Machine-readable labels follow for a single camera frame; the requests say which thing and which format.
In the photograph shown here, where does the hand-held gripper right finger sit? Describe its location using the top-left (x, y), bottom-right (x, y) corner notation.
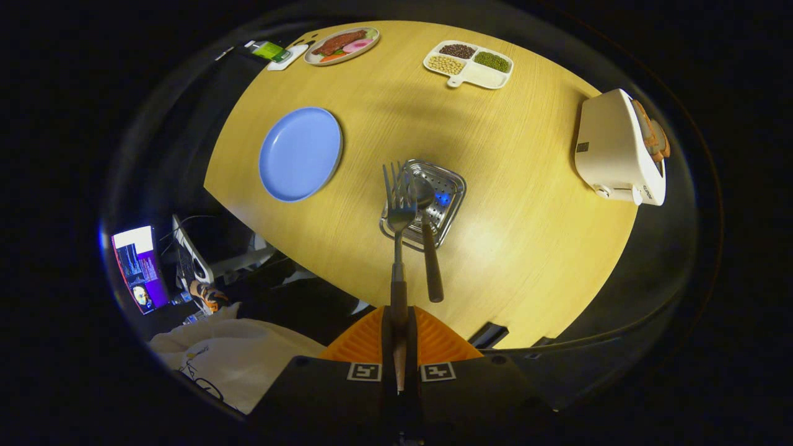
top-left (400, 305), bottom-right (556, 446)

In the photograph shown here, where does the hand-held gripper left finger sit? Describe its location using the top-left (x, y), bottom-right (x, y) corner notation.
top-left (248, 305), bottom-right (400, 446)

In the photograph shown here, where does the metal spoon with brown handle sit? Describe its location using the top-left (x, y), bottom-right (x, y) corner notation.
top-left (411, 176), bottom-right (445, 304)

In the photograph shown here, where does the metal fork with brown handle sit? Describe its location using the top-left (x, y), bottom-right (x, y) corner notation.
top-left (381, 160), bottom-right (419, 393)

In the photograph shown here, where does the person's white clothing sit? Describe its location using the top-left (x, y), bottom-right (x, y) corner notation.
top-left (149, 304), bottom-right (326, 414)

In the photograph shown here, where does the perforated metal tray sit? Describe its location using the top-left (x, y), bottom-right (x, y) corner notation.
top-left (379, 159), bottom-right (467, 251)

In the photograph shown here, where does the orange patterned object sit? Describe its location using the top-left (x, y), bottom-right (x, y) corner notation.
top-left (189, 280), bottom-right (231, 313)

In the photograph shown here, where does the blue plate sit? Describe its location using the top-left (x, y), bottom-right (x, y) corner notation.
top-left (258, 107), bottom-right (343, 203)

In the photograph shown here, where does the computer monitor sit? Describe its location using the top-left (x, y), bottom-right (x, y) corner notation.
top-left (112, 225), bottom-right (170, 315)

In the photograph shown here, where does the white divided bean dish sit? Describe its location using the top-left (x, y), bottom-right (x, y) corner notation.
top-left (423, 40), bottom-right (514, 89)

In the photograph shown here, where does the white toaster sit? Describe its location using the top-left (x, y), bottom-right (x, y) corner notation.
top-left (574, 88), bottom-right (667, 207)

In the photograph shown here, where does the white square coaster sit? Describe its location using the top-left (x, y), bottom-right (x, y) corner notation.
top-left (268, 43), bottom-right (309, 71)

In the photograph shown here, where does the white plate of meat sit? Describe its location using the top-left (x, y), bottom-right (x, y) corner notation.
top-left (304, 27), bottom-right (380, 66)

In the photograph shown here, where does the green drink bottle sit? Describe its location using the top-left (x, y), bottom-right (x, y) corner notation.
top-left (245, 40), bottom-right (292, 64)

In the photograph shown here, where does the toasted bread slice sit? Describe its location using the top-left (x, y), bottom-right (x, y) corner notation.
top-left (632, 99), bottom-right (660, 155)
top-left (649, 119), bottom-right (672, 160)

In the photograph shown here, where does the white chair frame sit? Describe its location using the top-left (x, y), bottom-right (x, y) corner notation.
top-left (172, 214), bottom-right (276, 301)

